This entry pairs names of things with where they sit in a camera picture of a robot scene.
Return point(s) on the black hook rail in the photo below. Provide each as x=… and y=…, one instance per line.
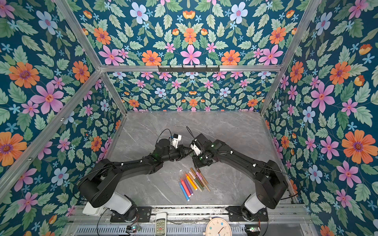
x=184, y=69

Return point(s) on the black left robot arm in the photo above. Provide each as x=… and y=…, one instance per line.
x=99, y=185

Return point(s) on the blue marker pen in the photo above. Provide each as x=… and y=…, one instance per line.
x=184, y=192

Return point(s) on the orange highlighter pen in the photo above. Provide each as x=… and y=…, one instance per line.
x=191, y=182

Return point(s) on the purple marker pen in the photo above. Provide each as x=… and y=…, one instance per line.
x=188, y=186

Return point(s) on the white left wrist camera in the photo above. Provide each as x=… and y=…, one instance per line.
x=176, y=138

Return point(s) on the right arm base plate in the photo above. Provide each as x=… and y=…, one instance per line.
x=236, y=213

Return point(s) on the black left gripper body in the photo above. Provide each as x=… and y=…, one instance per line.
x=176, y=153

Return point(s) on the right small circuit board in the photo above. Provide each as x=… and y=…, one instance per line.
x=252, y=230

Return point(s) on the small circuit board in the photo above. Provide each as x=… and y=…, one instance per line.
x=252, y=230
x=133, y=229

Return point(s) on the white remote control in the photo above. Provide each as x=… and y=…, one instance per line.
x=161, y=224

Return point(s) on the green pen pink cap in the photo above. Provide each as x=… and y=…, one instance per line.
x=196, y=179

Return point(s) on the left small circuit board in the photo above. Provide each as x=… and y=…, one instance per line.
x=133, y=229

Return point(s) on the beige marker pen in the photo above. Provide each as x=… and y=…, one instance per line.
x=194, y=181

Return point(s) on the brown pen tan cap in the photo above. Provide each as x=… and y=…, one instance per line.
x=197, y=177

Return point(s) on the tan pen lilac cap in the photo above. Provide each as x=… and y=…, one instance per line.
x=206, y=185

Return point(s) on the round pink clock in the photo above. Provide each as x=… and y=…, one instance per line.
x=218, y=227

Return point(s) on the pink marker pen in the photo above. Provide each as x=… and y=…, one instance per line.
x=185, y=187

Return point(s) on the white power adapter box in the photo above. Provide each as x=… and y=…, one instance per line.
x=93, y=211

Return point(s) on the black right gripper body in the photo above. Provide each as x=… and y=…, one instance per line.
x=200, y=160

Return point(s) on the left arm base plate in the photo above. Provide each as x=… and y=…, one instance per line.
x=140, y=214

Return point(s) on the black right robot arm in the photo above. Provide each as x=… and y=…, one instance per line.
x=270, y=182

